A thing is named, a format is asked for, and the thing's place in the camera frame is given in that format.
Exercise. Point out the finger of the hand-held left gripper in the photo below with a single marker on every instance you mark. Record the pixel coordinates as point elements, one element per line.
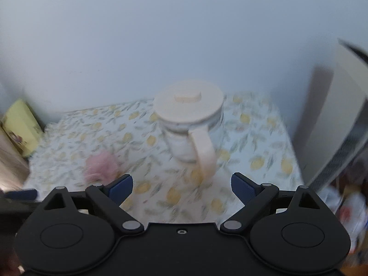
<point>21,194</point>

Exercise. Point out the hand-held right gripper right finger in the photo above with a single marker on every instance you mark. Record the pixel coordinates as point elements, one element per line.
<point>243,187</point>

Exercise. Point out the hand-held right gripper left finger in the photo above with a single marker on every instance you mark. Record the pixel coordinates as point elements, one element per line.
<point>120,188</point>

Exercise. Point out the pink and grey dish cloth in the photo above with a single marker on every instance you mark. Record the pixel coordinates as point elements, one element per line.
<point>102,165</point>

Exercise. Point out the cream kettle lid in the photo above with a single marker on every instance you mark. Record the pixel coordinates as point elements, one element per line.
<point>187,106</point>

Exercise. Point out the lemon print tablecloth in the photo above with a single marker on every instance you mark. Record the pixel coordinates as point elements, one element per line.
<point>115,126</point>

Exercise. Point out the yellow paper bag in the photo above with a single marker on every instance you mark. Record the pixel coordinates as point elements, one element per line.
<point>20,126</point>

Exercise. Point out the white plastic bag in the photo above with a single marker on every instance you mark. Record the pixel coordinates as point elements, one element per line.
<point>353,210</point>

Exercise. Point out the white appliance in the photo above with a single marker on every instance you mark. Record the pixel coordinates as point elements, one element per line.
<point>330,115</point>

